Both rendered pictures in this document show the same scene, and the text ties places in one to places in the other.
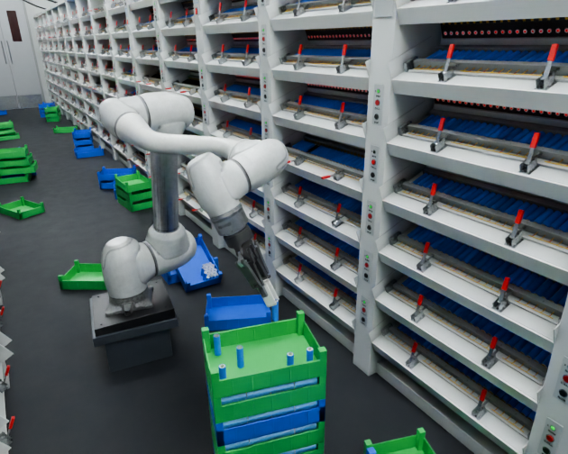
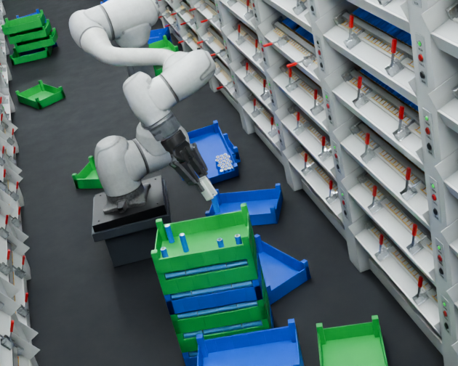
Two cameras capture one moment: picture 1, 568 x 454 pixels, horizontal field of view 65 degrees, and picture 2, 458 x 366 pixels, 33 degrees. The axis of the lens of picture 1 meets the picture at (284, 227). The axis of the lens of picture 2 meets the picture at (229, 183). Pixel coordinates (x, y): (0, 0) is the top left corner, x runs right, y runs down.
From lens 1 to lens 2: 131 cm
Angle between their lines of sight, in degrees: 21
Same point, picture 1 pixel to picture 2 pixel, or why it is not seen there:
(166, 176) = not seen: hidden behind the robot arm
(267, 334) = (217, 225)
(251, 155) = (174, 70)
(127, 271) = (117, 170)
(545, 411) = (439, 289)
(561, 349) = (433, 232)
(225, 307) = (235, 204)
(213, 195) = (142, 110)
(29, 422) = (46, 305)
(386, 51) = not seen: outside the picture
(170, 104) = (131, 9)
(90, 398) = (94, 288)
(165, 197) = not seen: hidden behind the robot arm
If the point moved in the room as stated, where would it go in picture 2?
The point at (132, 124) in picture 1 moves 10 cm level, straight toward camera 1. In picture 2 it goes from (91, 41) to (88, 50)
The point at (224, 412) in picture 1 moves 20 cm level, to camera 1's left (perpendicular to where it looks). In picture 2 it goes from (169, 285) to (111, 285)
